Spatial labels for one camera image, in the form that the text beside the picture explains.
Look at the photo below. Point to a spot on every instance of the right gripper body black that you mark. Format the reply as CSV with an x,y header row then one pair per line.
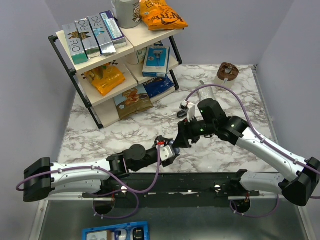
x,y
196,129

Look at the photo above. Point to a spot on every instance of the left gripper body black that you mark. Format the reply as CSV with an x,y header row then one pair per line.
x,y
167,163

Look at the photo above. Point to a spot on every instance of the purple earbud charging case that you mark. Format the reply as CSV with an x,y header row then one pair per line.
x,y
176,149

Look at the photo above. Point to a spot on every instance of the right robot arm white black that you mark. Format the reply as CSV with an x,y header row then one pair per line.
x,y
296,178

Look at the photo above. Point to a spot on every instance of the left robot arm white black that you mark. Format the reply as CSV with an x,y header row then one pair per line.
x,y
44,178

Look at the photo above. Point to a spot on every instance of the black earbud charging case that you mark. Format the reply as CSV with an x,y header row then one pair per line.
x,y
181,114

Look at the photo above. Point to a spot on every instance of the silver glitter pouch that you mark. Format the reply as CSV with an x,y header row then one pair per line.
x,y
205,93

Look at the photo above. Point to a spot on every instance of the brown blue snack bag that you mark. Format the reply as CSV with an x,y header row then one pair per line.
x,y
132,101

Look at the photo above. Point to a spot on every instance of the dark blue chips bag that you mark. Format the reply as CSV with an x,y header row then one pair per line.
x,y
157,85

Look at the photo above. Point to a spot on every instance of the brown white cup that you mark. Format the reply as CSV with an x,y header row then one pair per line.
x,y
226,75

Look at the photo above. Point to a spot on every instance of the black and cream shelf rack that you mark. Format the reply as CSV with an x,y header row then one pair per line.
x,y
102,108

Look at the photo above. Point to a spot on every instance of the blue razor box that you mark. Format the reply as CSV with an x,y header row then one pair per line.
x,y
156,61

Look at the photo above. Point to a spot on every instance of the orange snack bag middle shelf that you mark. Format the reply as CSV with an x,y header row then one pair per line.
x,y
105,78

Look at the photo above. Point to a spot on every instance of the white cup on shelf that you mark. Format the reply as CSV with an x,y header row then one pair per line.
x,y
136,57

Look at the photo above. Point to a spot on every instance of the blue plastic tray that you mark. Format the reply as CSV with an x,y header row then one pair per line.
x,y
125,231

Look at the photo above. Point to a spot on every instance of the purple white box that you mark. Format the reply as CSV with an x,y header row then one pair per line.
x,y
115,33

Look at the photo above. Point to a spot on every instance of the orange chips bag top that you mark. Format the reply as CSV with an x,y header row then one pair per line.
x,y
158,15

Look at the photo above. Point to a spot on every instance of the silver blue toothpaste box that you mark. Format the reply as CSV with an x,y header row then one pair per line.
x,y
101,34

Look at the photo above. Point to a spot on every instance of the teal silver toothpaste box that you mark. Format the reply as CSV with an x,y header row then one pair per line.
x,y
74,43

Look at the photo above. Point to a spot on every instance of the silver toothpaste box middle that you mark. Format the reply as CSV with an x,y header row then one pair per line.
x,y
88,39

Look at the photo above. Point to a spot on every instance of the grey white mug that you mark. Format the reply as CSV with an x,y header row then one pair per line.
x,y
127,13

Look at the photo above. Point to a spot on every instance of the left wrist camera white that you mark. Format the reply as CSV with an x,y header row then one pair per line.
x,y
166,153

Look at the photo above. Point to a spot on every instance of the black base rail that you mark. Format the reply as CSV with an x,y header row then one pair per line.
x,y
171,190

